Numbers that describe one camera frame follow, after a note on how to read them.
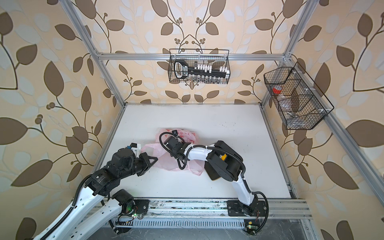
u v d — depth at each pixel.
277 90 0.88
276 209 0.75
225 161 0.52
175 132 0.85
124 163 0.55
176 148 0.72
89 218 0.55
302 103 0.72
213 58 0.91
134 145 0.69
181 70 0.85
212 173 0.85
